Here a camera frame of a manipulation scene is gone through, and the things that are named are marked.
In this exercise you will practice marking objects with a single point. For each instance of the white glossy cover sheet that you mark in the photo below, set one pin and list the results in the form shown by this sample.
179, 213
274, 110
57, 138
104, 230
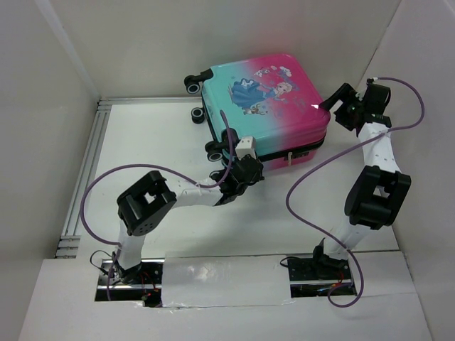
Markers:
234, 281

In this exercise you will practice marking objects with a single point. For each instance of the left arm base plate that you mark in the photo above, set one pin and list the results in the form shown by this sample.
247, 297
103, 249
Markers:
150, 276

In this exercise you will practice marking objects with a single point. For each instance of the pink hard-shell suitcase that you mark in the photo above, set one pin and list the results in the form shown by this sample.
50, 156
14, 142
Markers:
270, 98

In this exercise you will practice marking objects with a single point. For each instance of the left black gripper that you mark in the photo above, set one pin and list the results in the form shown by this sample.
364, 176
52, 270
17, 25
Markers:
258, 175

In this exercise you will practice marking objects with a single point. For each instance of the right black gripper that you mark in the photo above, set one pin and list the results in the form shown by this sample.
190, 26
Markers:
345, 111

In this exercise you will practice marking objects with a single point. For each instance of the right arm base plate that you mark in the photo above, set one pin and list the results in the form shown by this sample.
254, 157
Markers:
305, 270

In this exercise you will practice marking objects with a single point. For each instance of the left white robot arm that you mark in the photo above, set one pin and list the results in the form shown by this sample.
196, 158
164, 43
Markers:
144, 205

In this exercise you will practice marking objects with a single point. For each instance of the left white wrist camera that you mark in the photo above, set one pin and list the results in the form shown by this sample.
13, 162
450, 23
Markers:
246, 147

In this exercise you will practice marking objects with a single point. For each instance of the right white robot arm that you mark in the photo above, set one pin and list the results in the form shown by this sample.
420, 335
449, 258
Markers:
379, 191

